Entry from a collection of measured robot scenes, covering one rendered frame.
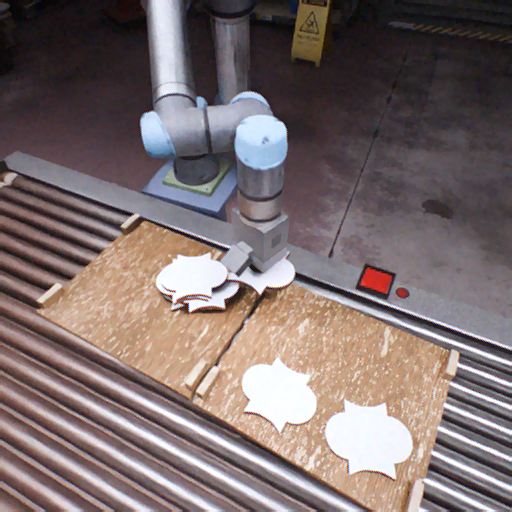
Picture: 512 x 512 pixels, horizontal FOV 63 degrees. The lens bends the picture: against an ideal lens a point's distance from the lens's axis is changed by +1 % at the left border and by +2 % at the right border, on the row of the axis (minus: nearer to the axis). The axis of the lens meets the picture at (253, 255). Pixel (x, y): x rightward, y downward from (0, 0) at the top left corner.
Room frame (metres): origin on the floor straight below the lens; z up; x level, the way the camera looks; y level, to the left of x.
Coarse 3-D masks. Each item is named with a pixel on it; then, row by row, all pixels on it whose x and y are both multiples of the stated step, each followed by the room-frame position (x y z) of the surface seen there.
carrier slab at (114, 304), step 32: (128, 256) 0.69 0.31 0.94; (160, 256) 0.69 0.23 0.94; (192, 256) 0.69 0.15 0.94; (64, 288) 0.59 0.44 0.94; (96, 288) 0.59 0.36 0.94; (128, 288) 0.59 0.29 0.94; (64, 320) 0.50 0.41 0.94; (96, 320) 0.50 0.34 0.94; (128, 320) 0.50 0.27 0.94; (160, 320) 0.50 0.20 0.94; (192, 320) 0.50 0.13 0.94; (224, 320) 0.50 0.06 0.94; (128, 352) 0.42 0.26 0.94; (160, 352) 0.42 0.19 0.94; (192, 352) 0.42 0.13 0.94; (160, 384) 0.36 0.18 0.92
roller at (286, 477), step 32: (0, 320) 0.51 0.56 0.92; (32, 352) 0.44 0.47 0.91; (64, 352) 0.43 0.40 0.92; (96, 384) 0.36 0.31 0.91; (128, 384) 0.36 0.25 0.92; (160, 416) 0.30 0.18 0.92; (192, 416) 0.30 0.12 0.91; (224, 448) 0.24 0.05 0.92; (256, 448) 0.24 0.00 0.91; (288, 480) 0.19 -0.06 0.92
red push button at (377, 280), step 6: (366, 270) 0.65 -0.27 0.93; (372, 270) 0.65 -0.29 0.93; (366, 276) 0.63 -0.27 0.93; (372, 276) 0.63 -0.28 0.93; (378, 276) 0.63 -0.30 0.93; (384, 276) 0.63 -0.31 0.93; (390, 276) 0.63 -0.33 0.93; (366, 282) 0.61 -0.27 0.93; (372, 282) 0.61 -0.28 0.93; (378, 282) 0.61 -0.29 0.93; (384, 282) 0.61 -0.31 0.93; (372, 288) 0.59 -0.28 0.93; (378, 288) 0.59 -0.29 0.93; (384, 288) 0.59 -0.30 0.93
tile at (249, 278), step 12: (288, 252) 0.57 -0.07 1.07; (276, 264) 0.54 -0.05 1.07; (288, 264) 0.54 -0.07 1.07; (228, 276) 0.51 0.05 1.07; (240, 276) 0.51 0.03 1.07; (252, 276) 0.51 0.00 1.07; (264, 276) 0.51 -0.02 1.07; (276, 276) 0.51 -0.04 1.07; (288, 276) 0.51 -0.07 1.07; (252, 288) 0.49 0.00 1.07; (264, 288) 0.48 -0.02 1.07; (276, 288) 0.48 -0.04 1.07
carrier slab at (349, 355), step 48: (288, 288) 0.59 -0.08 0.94; (240, 336) 0.46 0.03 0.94; (288, 336) 0.46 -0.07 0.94; (336, 336) 0.46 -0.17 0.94; (384, 336) 0.46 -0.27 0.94; (240, 384) 0.35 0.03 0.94; (336, 384) 0.35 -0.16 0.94; (384, 384) 0.35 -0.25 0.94; (432, 384) 0.36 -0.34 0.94; (240, 432) 0.27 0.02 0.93; (288, 432) 0.26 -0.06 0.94; (432, 432) 0.27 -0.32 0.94; (336, 480) 0.19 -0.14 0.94; (384, 480) 0.19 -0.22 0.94
